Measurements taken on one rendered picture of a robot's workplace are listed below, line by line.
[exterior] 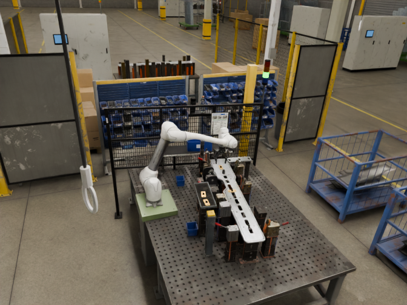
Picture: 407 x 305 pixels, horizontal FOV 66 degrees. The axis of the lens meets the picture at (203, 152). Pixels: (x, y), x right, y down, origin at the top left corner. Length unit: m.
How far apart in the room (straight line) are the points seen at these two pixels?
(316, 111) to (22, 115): 4.97
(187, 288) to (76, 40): 7.79
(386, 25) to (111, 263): 12.88
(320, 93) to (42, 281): 5.27
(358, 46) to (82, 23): 9.66
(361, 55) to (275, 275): 11.80
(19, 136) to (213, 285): 3.42
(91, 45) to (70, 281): 6.88
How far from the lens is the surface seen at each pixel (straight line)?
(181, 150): 3.81
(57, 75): 4.65
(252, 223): 2.84
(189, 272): 2.80
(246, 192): 3.30
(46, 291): 3.86
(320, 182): 5.24
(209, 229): 2.72
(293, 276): 2.91
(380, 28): 14.20
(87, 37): 9.42
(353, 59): 13.75
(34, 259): 4.22
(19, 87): 4.74
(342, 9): 10.30
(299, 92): 6.04
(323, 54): 6.12
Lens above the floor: 2.83
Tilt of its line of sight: 28 degrees down
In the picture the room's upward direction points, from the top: 2 degrees clockwise
